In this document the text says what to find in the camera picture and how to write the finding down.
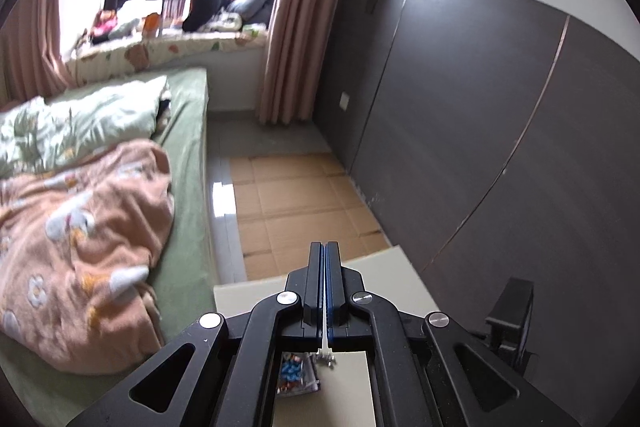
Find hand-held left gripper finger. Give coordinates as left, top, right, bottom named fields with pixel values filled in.
left=65, top=241, right=326, bottom=427
left=325, top=241, right=581, bottom=427

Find cardboard floor sheets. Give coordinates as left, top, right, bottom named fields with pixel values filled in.
left=227, top=151, right=388, bottom=280

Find cream low table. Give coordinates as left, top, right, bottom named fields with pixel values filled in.
left=213, top=244, right=441, bottom=427

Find clear bag of colourful beads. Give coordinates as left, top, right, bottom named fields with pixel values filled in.
left=276, top=352, right=321, bottom=398

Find bed with green sheet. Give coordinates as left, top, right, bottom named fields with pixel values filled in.
left=0, top=67, right=221, bottom=427

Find dark grey wardrobe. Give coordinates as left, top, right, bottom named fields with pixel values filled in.
left=312, top=0, right=640, bottom=427

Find pink fleece blanket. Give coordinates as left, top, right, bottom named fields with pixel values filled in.
left=0, top=139, right=176, bottom=375

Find pink curtain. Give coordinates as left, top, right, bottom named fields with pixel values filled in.
left=257, top=0, right=358, bottom=125
left=0, top=0, right=76, bottom=110

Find patterned window seat cushion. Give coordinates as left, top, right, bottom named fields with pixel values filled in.
left=65, top=24, right=268, bottom=82

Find pale green floral duvet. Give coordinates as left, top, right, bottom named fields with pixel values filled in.
left=0, top=74, right=171, bottom=180

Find dark bag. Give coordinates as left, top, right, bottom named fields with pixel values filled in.
left=181, top=0, right=233, bottom=32

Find red plush toy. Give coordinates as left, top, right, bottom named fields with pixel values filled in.
left=90, top=9, right=119, bottom=40

